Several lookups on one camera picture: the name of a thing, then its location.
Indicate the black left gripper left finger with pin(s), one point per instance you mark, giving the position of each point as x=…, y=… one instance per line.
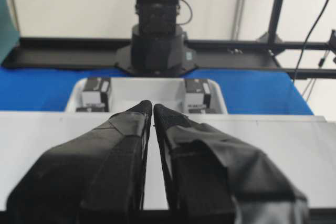
x=98, y=177

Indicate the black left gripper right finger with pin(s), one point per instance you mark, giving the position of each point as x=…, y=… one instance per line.
x=213, y=177

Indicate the black robot arm right side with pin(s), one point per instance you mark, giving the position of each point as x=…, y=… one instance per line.
x=157, y=40

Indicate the black box near tray corner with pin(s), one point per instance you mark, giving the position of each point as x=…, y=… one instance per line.
x=95, y=95

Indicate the black box tray bottom left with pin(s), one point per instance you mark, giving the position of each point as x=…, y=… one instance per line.
x=198, y=95

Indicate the white plastic tray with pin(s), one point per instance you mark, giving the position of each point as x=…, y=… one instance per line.
x=127, y=92

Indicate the blue table cloth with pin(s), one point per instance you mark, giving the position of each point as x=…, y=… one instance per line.
x=245, y=91

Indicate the black aluminium frame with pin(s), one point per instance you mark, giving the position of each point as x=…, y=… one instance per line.
x=70, y=53

